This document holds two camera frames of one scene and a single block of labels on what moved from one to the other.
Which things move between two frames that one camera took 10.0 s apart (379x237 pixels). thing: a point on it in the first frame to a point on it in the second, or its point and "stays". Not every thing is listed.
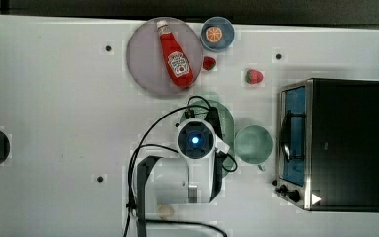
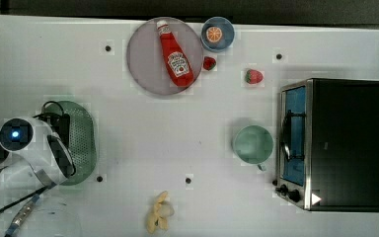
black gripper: (212, 116) to (59, 123)
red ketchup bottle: (178, 62) stays
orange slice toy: (214, 34) stays
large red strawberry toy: (253, 76) stays
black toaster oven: (332, 144) stays
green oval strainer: (198, 110) to (83, 140)
